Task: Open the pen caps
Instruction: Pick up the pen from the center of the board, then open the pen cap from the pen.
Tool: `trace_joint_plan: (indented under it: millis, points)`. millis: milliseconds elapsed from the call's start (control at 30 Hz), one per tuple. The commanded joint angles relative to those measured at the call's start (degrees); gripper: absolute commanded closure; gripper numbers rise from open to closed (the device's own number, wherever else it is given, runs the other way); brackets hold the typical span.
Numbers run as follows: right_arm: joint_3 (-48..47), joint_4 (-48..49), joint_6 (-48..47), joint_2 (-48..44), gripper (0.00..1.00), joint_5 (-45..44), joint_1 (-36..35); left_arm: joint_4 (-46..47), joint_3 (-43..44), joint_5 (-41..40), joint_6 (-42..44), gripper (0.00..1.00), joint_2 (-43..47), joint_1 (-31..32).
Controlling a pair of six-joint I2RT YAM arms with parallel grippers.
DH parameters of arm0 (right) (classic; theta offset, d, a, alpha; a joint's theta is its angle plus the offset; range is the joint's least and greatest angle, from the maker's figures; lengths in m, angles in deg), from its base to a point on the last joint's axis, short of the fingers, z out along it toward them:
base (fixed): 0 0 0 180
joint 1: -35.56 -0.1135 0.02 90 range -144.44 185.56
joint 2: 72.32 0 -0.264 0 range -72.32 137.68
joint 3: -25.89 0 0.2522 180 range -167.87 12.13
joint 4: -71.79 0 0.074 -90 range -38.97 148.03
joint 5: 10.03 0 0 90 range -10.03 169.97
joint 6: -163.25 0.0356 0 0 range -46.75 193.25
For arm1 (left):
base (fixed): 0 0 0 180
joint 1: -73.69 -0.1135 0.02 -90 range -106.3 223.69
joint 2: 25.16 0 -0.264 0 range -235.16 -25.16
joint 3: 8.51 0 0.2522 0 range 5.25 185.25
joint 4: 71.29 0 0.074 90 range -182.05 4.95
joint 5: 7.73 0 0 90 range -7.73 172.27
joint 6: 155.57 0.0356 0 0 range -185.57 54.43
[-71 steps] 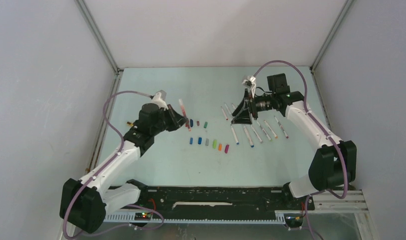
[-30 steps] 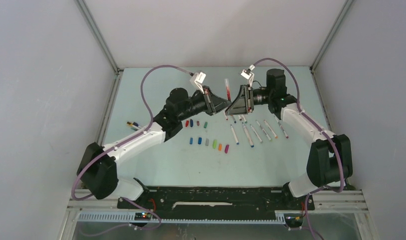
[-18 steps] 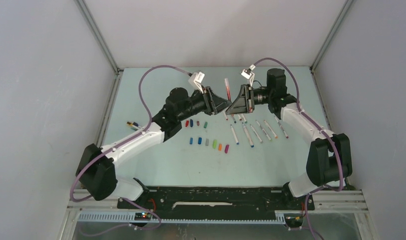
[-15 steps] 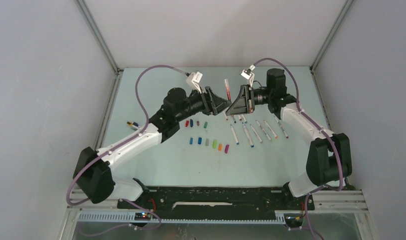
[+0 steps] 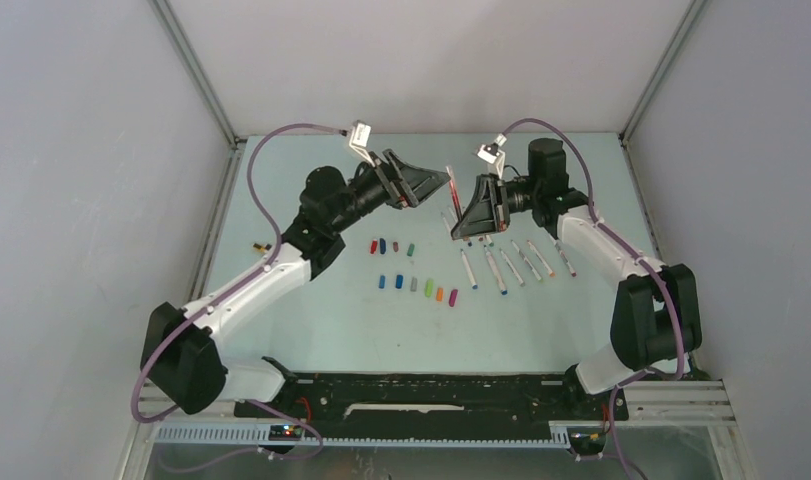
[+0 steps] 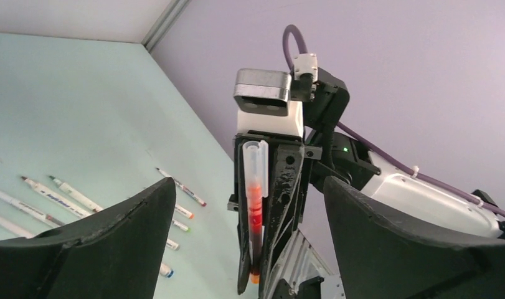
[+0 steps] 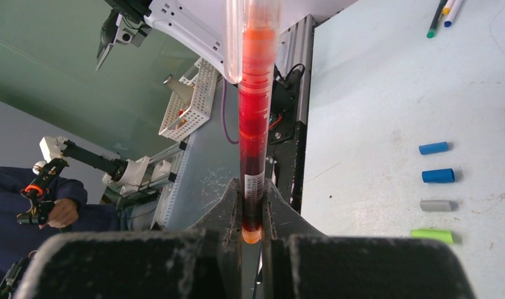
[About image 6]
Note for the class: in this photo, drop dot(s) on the red cap marker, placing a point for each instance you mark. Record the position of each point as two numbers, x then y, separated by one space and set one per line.
15 229

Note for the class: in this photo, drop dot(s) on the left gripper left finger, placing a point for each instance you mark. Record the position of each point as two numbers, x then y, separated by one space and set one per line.
115 253

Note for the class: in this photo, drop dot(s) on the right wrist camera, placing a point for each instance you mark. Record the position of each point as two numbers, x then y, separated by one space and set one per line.
265 105

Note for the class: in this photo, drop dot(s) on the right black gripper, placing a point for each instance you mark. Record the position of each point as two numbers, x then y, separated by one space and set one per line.
290 164

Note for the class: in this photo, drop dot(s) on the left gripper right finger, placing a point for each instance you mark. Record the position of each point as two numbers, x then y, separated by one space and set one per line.
384 253

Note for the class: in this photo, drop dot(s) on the purple cap marker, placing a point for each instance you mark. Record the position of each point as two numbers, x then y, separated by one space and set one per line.
183 188

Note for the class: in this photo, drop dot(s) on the dark blue cap marker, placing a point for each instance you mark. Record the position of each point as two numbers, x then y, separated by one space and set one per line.
30 210

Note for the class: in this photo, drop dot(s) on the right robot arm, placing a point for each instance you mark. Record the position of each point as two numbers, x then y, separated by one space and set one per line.
356 162

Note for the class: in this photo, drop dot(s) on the red ink clear pen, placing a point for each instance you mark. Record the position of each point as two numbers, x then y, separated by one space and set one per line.
255 225

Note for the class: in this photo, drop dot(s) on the clear pen cap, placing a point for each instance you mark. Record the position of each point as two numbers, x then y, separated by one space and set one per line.
255 164

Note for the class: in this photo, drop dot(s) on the teal cap marker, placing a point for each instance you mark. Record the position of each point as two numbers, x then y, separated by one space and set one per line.
76 195

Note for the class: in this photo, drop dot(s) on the green cap marker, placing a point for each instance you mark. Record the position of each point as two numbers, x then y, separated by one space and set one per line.
180 225

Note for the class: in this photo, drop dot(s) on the orange cap marker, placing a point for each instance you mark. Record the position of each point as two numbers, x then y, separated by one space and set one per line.
183 211

